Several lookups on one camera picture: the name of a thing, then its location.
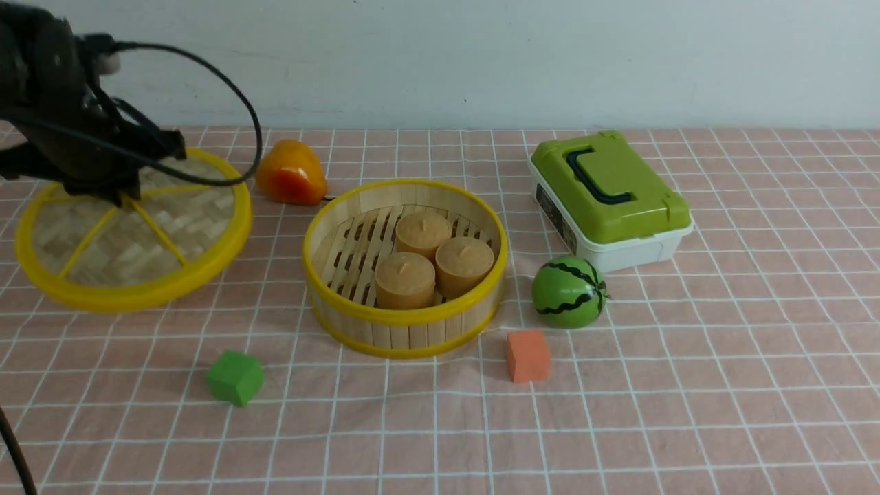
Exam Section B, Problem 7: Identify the black cable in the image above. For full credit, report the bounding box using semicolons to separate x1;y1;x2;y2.
82;34;264;188
0;407;39;495

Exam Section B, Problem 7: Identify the tan steamed bun front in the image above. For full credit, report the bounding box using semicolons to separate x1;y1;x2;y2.
373;252;436;310

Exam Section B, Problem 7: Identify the black cable lower left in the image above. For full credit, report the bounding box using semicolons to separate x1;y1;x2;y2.
0;407;39;495

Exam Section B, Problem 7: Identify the green toy watermelon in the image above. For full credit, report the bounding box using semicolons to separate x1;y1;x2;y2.
531;256;611;329

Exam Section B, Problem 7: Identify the yellow bamboo steamer basket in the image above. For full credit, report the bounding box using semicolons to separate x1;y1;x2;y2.
302;178;509;358

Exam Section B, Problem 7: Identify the pink checkered tablecloth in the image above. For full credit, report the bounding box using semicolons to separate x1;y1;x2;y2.
1;129;879;494

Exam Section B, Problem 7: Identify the green white plastic storage box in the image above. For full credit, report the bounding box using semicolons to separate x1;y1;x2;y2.
530;131;694;274

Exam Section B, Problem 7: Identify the green foam cube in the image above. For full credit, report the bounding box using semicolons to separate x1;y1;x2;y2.
206;350;265;407

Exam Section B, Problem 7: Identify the yellow woven bamboo steamer lid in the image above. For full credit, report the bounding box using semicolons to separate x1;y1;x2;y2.
16;168;254;313

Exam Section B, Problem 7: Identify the tan steamed bun back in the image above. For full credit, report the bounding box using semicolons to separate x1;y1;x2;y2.
394;211;452;263

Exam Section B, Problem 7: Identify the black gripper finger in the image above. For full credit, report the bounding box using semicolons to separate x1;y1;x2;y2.
113;97;188;161

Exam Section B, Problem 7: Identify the orange foam cube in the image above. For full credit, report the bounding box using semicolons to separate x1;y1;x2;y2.
505;329;552;384

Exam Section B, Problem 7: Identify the orange toy mango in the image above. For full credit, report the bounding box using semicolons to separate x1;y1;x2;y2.
254;139;328;206

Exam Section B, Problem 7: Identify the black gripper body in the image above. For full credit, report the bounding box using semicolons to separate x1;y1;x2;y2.
2;2;140;197

